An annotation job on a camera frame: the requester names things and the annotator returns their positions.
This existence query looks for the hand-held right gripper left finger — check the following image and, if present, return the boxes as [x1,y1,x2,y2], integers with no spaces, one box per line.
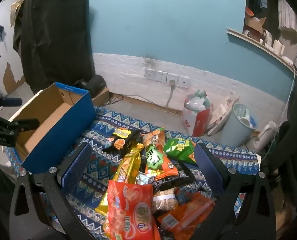
[9,141,94,240]

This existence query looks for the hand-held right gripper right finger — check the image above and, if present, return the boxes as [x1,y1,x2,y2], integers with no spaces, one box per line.
[188,142,276,240]

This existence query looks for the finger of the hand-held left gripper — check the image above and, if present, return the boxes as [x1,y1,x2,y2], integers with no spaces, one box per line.
[0,114,40,148]
[0,94,23,113]

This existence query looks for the blue cardboard box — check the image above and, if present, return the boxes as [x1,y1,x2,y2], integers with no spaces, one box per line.
[9,81,97,174]

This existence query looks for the gold snack packet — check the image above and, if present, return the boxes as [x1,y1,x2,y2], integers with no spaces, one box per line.
[95,142,144,217]

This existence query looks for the beige taped snack packet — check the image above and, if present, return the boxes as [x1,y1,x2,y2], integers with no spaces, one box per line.
[152,189,179,212]

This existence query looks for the large red snack packet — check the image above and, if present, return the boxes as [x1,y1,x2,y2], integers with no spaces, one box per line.
[103,179,161,240]

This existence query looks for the blue patterned tablecloth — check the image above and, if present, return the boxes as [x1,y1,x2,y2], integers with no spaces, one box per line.
[5,106,261,240]

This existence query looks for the black white-text snack packet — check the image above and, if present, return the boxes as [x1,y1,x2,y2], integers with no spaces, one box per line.
[152,162,196,193]

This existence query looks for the light blue trash bin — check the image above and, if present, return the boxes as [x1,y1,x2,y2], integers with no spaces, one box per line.
[220,104,259,147]

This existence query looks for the red and white bag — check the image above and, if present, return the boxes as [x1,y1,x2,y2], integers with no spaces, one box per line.
[181,90,211,137]

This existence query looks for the orange clear-window snack packet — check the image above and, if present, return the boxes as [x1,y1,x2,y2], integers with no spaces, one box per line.
[156,192,217,237]

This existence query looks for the orange and green snack packet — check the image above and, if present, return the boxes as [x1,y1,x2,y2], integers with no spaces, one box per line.
[141,127,179,181]

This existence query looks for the black orange-print snack packet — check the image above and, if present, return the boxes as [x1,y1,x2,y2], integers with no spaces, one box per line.
[102,127,143,153]

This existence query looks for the flattened cardboard pieces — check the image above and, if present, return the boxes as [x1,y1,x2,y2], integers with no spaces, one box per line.
[206,91,240,135]

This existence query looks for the beige cloth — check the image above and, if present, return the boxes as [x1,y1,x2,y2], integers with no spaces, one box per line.
[10,0,27,28]

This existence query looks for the white electric kettle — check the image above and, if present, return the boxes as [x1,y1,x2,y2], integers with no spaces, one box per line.
[246,121,279,152]

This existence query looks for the silver snack packet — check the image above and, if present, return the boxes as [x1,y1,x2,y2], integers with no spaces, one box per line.
[135,174,155,186]

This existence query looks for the black hanging garment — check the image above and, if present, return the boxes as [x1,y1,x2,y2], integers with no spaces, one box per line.
[13,0,95,93]

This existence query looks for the small brown cardboard box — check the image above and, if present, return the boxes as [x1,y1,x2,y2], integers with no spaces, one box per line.
[91,87,111,107]

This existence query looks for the black device on floor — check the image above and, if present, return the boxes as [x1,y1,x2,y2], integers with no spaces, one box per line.
[74,75,106,98]

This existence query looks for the tape roll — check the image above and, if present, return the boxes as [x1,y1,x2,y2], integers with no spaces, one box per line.
[260,29,273,47]

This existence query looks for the open brown cardboard box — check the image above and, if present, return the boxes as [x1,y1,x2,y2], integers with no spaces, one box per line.
[245,17,267,34]

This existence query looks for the grey plug with cable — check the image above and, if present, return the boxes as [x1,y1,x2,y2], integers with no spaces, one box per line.
[165,80,176,113]

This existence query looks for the white wall outlet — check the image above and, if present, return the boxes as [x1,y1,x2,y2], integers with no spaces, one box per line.
[178,75,190,88]
[156,70,168,82]
[145,67,157,80]
[167,72,179,85]

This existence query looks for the thin light cord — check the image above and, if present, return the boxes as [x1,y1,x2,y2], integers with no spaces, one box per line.
[268,66,297,153]

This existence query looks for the wooden wall ledge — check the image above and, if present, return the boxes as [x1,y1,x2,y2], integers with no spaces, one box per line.
[226,27,297,75]

